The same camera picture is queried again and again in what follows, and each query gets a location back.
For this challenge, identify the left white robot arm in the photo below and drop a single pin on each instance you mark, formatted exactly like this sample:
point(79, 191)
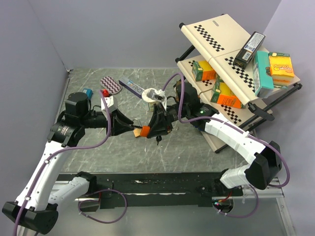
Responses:
point(37, 208)

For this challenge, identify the lower orange green box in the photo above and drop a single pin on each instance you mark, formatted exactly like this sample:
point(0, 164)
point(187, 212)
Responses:
point(223, 95)

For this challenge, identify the teal box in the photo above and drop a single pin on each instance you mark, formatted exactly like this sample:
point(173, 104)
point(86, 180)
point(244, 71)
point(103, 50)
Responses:
point(263, 82)

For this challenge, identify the black rectangular box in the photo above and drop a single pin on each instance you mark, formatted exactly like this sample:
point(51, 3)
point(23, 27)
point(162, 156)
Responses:
point(248, 51)

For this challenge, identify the upper orange green box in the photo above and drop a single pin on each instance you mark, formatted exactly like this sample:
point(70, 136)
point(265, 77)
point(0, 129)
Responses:
point(203, 71)

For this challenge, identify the orange black padlock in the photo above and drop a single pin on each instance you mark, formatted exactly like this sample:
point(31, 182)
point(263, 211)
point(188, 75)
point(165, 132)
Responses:
point(145, 131)

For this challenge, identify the purple toothpaste box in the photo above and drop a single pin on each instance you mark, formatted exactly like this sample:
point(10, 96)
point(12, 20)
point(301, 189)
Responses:
point(131, 86)

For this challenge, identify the long shackle brass padlock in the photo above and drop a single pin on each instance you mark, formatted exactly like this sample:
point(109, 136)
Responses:
point(138, 128)

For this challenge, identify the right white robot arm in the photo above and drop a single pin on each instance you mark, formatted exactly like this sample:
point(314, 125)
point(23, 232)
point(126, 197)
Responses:
point(263, 161)

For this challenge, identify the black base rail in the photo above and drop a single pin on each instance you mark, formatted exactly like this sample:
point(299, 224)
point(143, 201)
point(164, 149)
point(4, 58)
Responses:
point(162, 189)

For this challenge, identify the blue rectangular box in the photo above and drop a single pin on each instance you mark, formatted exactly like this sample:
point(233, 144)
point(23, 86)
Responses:
point(88, 92)

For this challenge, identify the pink striped oval sponge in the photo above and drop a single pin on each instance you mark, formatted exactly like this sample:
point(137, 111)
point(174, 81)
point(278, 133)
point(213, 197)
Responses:
point(110, 85)

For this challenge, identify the orange green box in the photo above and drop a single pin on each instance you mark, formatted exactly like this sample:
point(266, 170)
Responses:
point(223, 95)
point(203, 71)

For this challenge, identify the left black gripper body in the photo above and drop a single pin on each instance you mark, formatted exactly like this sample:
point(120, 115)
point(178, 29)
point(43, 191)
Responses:
point(113, 120)

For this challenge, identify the blue chip bag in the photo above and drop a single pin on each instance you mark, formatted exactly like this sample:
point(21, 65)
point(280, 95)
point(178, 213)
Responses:
point(200, 128)

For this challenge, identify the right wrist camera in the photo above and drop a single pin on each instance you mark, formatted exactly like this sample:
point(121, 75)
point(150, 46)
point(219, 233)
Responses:
point(158, 96)

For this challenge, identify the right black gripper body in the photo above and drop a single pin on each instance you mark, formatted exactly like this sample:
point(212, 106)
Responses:
point(172, 113)

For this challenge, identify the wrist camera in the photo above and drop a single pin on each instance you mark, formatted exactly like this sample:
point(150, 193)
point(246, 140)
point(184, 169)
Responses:
point(111, 101)
point(158, 96)

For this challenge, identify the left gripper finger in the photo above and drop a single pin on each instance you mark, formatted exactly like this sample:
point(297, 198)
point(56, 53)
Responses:
point(117, 130)
point(122, 120)

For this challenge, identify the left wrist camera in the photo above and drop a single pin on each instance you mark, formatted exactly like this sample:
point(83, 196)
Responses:
point(111, 101)

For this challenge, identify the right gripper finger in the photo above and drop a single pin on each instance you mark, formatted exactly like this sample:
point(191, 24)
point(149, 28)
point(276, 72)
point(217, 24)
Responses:
point(159, 131)
point(156, 118)

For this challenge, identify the beige checkered shelf rack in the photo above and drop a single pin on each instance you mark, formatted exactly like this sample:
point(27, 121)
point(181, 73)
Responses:
point(218, 40)

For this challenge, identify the orange sponge pack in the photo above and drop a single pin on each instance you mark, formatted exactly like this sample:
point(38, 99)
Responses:
point(281, 68)

